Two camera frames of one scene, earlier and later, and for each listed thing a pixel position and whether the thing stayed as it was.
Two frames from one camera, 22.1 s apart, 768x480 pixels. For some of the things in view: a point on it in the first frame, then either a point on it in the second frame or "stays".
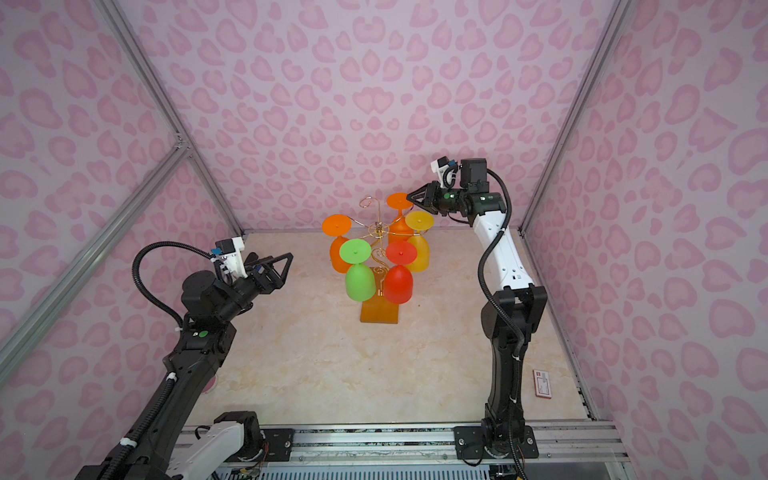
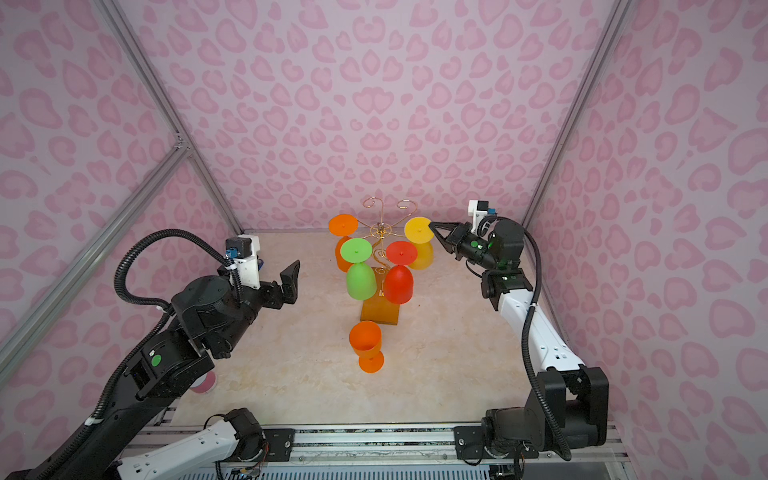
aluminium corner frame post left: [115, 17] stays
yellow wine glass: [419, 221] stays
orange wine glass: [399, 230] → [366, 339]
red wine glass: [398, 281] stays
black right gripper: [433, 194] → [460, 236]
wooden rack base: [379, 309] stays
